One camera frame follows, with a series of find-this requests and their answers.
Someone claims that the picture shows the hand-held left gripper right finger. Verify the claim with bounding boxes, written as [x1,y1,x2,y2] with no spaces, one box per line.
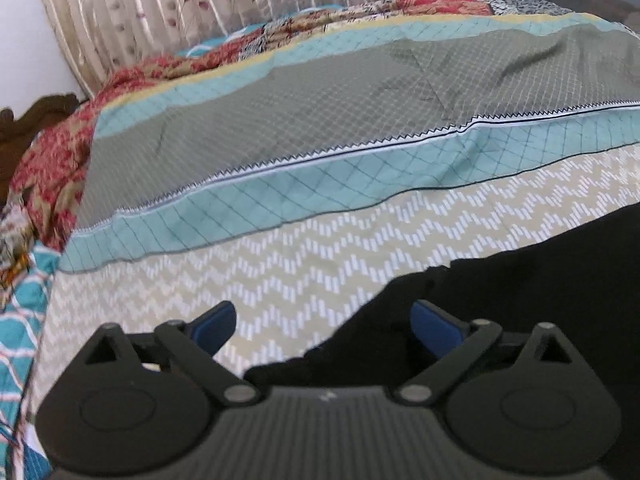
[395,300,574,406]

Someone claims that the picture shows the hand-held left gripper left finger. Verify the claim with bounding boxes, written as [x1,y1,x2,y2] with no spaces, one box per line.
[82,301,261,406]

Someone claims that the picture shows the black pants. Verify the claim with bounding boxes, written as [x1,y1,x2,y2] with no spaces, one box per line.
[245,204,640,411]

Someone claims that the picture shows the teal patterned bed sheet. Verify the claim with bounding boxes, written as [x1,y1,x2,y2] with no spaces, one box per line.
[0,240,63,480]

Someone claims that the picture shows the white floral cloth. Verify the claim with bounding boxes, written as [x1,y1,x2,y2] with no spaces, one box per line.
[0,200,38,288]

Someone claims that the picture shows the red floral quilt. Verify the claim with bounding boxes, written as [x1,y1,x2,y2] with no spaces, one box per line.
[10,0,571,253]

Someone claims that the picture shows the striped patterned blanket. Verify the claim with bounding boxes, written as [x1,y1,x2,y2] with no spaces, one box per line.
[30,10,640,411]

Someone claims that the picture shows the carved wooden headboard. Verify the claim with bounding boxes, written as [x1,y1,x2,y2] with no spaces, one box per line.
[0,92,92,202]

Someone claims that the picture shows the beige leaf print curtain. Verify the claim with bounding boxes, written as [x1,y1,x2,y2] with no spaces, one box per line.
[32,0,540,97]

